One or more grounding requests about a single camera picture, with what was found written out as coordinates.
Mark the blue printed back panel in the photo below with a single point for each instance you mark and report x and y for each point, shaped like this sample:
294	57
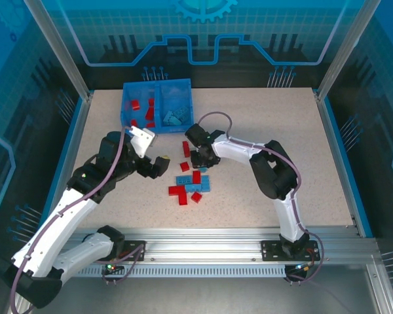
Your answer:
196	32

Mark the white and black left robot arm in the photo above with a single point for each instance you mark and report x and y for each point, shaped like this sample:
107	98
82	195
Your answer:
68	212

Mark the red lego brick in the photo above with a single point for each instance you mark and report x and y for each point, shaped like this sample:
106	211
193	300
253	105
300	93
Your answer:
133	123
182	199
185	150
184	167
150	125
151	102
196	197
135	105
149	114
196	177
175	190

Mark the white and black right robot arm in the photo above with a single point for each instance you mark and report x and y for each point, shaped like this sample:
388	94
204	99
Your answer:
285	212

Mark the blue printed side panel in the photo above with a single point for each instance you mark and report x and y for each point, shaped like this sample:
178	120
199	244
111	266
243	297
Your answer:
13	98
380	98

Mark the blue table edge strip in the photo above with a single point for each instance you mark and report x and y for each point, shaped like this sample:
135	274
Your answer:
63	157
348	163

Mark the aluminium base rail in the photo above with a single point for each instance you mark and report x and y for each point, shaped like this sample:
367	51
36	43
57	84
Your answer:
199	242

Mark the blue plastic bin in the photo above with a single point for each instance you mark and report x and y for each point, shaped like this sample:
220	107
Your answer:
173	98
141	95

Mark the small controller board with LEDs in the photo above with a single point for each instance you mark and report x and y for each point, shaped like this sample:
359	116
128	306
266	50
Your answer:
109	269
298	268

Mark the aluminium frame post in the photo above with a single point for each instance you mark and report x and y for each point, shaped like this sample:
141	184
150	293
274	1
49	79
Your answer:
57	49
345	49

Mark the light blue lego brick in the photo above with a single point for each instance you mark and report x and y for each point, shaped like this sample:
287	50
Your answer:
182	112
176	122
168	117

